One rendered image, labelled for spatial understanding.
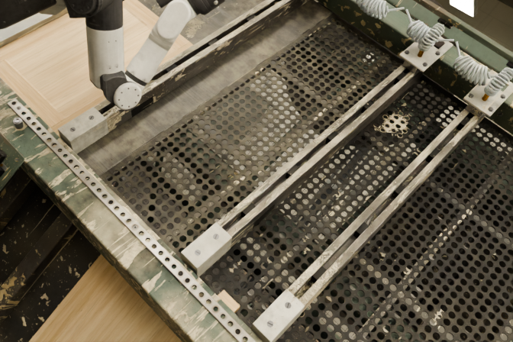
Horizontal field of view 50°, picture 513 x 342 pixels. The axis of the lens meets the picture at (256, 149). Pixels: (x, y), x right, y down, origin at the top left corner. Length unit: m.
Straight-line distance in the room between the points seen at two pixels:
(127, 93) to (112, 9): 0.23
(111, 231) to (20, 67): 0.69
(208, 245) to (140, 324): 0.39
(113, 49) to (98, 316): 0.81
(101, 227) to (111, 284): 0.30
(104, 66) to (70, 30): 0.59
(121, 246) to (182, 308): 0.23
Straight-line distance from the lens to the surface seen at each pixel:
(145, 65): 1.50
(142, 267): 1.44
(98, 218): 1.51
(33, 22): 2.03
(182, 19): 1.47
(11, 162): 1.68
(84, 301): 1.79
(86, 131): 1.64
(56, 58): 1.93
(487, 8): 7.05
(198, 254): 1.42
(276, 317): 1.38
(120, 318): 1.73
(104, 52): 1.42
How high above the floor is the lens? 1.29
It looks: 2 degrees down
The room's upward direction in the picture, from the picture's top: 40 degrees clockwise
